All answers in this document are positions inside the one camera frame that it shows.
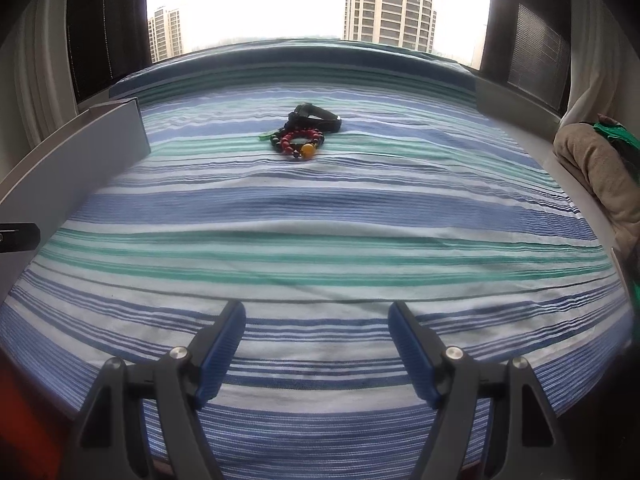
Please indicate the grey bed side board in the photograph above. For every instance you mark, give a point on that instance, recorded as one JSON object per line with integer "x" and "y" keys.
{"x": 55, "y": 178}

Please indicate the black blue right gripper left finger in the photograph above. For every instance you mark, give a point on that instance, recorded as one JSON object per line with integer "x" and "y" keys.
{"x": 109, "y": 440}

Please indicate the white curtain left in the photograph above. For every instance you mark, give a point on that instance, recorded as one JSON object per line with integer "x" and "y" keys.
{"x": 44, "y": 87}

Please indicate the red bead bracelet amber stone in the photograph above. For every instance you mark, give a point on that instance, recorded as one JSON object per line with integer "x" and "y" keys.
{"x": 299, "y": 144}

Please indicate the beige folded blanket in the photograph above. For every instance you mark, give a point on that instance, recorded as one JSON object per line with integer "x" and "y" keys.
{"x": 598, "y": 167}

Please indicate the green cloth item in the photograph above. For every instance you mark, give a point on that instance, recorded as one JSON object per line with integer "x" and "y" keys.
{"x": 621, "y": 139}

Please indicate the black wristband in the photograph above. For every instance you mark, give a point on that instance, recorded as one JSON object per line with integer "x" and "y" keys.
{"x": 309, "y": 116}

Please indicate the white curtain right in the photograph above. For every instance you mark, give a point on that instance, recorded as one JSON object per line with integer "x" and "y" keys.
{"x": 604, "y": 68}

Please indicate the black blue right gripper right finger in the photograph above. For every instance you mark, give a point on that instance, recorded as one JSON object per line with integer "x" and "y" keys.
{"x": 523, "y": 437}

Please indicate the blue green striped bed sheet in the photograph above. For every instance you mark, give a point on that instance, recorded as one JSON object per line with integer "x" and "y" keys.
{"x": 418, "y": 198}

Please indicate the white curtain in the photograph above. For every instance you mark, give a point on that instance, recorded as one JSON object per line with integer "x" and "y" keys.
{"x": 44, "y": 87}
{"x": 604, "y": 68}

